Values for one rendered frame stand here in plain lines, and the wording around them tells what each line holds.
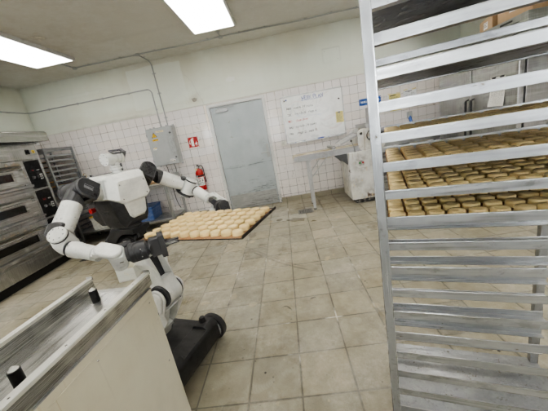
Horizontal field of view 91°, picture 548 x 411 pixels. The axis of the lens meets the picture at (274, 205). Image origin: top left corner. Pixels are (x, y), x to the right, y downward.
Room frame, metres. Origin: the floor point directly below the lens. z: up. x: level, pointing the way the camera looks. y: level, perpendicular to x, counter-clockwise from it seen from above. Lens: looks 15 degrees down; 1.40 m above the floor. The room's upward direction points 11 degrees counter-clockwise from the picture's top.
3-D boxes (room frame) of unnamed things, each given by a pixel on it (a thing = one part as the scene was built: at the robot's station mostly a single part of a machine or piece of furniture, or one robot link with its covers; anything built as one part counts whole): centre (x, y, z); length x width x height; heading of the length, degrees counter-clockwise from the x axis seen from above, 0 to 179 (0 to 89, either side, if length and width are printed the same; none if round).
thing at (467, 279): (1.09, -0.78, 0.60); 0.64 x 0.03 x 0.03; 67
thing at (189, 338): (1.60, 0.94, 0.19); 0.64 x 0.52 x 0.33; 68
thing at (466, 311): (1.09, -0.78, 0.42); 0.64 x 0.03 x 0.03; 67
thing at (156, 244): (1.16, 0.58, 1.00); 0.12 x 0.10 x 0.13; 112
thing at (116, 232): (1.59, 0.92, 0.94); 0.28 x 0.13 x 0.18; 68
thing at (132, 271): (3.16, 1.91, 0.08); 0.30 x 0.22 x 0.16; 6
